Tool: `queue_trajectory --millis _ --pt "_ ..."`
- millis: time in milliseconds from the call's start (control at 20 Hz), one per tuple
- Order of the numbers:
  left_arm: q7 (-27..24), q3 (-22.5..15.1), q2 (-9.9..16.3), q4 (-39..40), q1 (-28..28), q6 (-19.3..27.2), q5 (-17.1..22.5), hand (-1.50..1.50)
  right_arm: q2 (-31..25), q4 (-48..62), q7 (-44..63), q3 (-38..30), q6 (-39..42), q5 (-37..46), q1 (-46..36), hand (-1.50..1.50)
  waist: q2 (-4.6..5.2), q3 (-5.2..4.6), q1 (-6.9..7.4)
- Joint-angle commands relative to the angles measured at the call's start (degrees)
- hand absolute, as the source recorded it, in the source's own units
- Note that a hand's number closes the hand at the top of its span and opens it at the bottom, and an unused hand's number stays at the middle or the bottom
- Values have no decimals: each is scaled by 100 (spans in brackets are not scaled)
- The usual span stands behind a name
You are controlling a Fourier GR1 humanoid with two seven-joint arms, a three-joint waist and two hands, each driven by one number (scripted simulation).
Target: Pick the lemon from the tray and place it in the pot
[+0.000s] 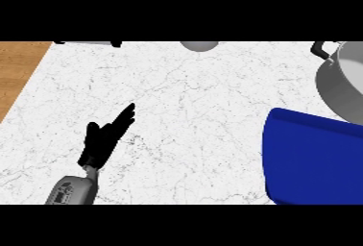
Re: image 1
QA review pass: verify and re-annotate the grey round object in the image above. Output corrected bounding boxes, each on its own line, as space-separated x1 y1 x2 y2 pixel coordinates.
179 40 220 53

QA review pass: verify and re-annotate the blue tray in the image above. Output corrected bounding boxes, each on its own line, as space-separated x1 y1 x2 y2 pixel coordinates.
261 107 363 206

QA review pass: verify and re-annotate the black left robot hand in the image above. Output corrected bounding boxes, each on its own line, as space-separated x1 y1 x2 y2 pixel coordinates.
77 102 137 171

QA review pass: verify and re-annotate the grey metal pot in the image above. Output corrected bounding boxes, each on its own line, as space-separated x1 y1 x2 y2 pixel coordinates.
308 40 363 126

